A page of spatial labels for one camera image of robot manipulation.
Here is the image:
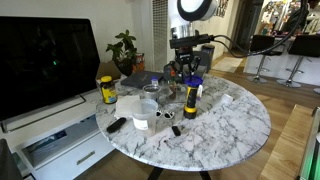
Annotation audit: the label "small clear plastic cup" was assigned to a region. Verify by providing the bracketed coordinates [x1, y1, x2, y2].
[142, 83, 162, 103]

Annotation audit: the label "white TV cabinet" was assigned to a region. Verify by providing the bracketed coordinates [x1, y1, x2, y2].
[0, 89, 117, 180]

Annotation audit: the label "black bar stool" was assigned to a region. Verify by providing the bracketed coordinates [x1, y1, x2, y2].
[247, 34, 276, 84]
[276, 34, 320, 89]

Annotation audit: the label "silver metal pole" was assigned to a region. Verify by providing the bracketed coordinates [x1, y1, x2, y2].
[297, 106, 320, 180]

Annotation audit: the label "black table base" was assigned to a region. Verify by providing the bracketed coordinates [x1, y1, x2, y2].
[145, 166, 213, 180]

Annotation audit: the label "white wall radiator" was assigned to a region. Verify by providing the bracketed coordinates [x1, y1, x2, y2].
[151, 0, 170, 72]

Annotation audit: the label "large black monitor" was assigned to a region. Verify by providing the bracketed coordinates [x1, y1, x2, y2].
[0, 16, 101, 123]

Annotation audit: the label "black round bin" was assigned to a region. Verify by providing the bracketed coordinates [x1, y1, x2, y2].
[201, 43, 217, 70]

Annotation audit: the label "yellow label vitamin bottle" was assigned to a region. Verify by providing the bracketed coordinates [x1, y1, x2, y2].
[99, 75, 119, 105]

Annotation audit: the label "white paper napkin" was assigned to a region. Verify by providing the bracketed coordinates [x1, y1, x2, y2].
[113, 94, 142, 120]

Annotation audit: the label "black oblong remote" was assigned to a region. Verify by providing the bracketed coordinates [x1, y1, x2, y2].
[106, 116, 128, 134]

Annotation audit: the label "white bar counter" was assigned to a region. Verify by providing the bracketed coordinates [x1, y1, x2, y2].
[242, 33, 320, 87]

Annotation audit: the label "large clear labelled cup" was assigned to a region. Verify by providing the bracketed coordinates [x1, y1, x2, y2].
[130, 98, 159, 136]

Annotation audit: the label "green potted plant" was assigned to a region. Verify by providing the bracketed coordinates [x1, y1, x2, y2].
[105, 29, 139, 77]

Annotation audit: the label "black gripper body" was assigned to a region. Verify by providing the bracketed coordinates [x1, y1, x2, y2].
[173, 46, 196, 68]

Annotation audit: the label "clear plastic container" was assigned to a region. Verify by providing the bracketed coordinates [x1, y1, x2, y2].
[162, 61, 188, 100]

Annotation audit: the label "metal drawer handle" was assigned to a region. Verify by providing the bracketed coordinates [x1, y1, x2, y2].
[76, 150, 96, 166]

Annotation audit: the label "white framed sunglasses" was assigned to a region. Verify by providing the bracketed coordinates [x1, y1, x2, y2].
[155, 109, 176, 121]

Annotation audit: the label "small bottle with blue cap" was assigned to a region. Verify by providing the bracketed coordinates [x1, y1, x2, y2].
[150, 75, 160, 87]

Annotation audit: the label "beige floor rug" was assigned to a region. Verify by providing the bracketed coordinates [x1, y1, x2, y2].
[211, 56, 247, 74]

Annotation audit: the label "black and yellow flashlight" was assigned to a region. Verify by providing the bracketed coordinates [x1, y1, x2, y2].
[183, 83, 201, 120]

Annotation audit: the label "thick black cable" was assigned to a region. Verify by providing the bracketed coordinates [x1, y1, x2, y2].
[212, 0, 309, 59]

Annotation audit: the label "orange bag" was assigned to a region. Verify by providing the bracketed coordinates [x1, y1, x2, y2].
[134, 52, 146, 73]

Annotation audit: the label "light wooden bench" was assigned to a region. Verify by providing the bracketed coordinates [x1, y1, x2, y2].
[259, 104, 315, 180]

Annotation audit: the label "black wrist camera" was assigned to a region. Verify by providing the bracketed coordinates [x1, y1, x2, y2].
[168, 32, 215, 51]

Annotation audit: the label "brown cardboard box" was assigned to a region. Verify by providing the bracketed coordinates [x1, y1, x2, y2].
[96, 61, 122, 81]

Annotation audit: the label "dark grey flat case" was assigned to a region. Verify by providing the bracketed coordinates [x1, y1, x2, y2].
[120, 70, 165, 90]

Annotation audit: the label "small black rectangular block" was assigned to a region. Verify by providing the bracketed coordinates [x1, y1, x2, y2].
[171, 125, 182, 137]

